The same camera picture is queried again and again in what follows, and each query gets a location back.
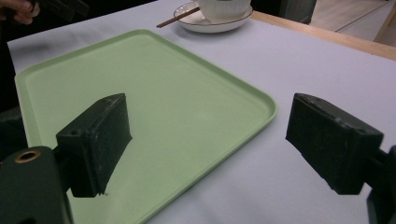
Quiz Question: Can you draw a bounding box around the white cup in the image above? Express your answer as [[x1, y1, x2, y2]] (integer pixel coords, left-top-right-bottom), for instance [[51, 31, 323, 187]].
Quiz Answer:
[[196, 0, 252, 23]]

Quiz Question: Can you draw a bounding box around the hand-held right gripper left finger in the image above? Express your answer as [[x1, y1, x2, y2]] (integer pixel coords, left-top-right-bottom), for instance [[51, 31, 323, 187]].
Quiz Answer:
[[52, 92, 134, 199]]

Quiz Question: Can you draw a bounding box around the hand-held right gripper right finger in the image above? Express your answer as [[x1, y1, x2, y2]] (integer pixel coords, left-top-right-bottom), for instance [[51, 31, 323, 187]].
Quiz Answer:
[[285, 92, 396, 196]]

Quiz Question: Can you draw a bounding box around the brown wooden chopstick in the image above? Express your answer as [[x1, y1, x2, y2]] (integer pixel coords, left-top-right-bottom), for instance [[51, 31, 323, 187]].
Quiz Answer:
[[155, 7, 201, 29]]

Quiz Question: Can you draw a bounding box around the green plastic tray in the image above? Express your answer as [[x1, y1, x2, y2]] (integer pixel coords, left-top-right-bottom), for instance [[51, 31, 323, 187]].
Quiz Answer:
[[14, 28, 278, 224]]

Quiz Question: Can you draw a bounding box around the white plate with dark rim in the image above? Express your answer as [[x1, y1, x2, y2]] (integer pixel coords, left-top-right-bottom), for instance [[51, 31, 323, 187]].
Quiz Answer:
[[173, 1, 254, 35]]

